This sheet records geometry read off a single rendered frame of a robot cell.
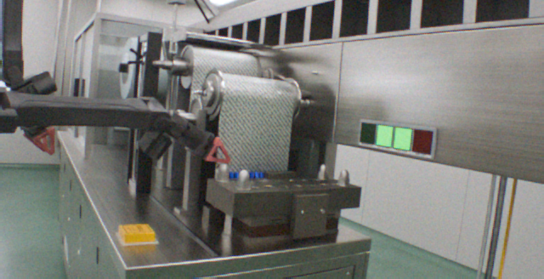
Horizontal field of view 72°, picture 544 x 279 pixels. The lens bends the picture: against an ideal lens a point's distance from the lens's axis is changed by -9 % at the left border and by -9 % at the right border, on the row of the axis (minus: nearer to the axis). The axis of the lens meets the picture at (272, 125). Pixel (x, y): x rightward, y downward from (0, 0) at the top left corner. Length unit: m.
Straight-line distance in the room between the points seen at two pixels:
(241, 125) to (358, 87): 0.34
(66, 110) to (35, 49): 5.72
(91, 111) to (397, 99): 0.71
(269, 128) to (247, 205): 0.31
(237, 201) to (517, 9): 0.75
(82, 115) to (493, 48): 0.86
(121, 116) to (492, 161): 0.79
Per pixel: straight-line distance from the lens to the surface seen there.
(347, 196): 1.15
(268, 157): 1.20
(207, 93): 1.14
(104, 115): 0.93
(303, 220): 1.04
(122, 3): 6.81
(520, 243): 3.50
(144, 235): 0.97
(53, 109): 0.88
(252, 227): 1.01
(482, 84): 0.92
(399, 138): 1.03
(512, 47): 0.90
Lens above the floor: 1.24
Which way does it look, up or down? 3 degrees down
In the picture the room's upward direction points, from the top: 5 degrees clockwise
